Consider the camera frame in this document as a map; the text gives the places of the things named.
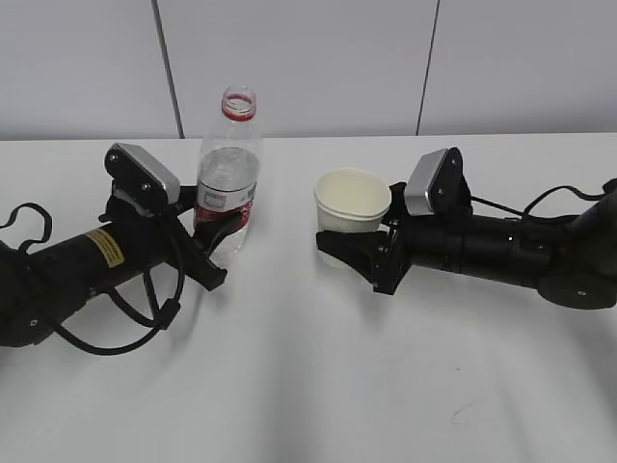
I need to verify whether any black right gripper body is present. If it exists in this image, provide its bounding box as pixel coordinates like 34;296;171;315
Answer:
373;208;410;294

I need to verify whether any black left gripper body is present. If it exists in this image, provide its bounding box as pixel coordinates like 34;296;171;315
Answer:
99;190;227;290

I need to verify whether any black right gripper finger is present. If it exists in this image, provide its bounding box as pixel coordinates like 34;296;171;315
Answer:
315;231;388;285
381;181;406;227

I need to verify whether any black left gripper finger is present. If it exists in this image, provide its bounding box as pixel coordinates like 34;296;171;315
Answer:
193;212;248;251
169;185;198;215

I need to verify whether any white paper cup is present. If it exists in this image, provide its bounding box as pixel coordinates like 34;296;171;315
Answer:
314;168;391;232

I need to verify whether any clear red-label water bottle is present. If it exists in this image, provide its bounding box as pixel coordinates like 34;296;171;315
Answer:
194;86;263;263

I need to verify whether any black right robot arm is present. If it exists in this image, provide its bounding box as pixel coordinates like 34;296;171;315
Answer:
316;180;616;310

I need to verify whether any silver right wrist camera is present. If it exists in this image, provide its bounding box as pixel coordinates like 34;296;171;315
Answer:
403;148;463;216

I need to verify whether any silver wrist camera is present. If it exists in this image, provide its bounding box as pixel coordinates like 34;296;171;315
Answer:
403;148;463;216
104;143;180;214

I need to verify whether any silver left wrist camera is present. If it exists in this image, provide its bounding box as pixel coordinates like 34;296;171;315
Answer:
104;143;180;214

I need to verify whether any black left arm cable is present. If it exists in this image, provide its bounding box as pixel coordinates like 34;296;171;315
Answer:
0;202;187;357

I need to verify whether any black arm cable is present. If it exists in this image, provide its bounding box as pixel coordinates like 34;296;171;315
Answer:
467;185;608;223
0;202;187;357

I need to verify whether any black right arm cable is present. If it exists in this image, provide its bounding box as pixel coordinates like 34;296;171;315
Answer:
467;185;608;223

